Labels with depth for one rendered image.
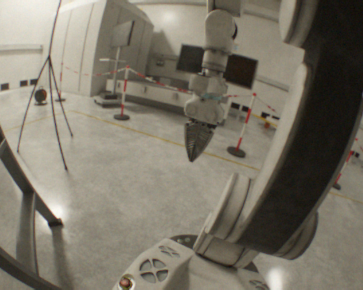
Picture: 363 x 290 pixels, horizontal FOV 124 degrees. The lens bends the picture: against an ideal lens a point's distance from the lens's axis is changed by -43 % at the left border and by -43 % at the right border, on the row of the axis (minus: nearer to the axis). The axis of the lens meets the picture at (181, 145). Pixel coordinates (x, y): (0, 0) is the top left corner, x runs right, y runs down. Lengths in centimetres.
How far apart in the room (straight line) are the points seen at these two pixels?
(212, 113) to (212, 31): 19
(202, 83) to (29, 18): 738
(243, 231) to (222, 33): 41
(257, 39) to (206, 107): 688
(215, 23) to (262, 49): 676
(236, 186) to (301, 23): 29
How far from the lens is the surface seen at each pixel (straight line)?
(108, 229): 111
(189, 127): 45
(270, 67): 707
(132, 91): 425
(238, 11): 43
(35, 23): 760
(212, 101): 40
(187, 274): 67
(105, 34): 505
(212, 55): 40
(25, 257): 75
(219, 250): 70
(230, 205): 32
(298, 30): 24
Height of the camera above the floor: 90
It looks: 23 degrees down
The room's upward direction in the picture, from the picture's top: 13 degrees clockwise
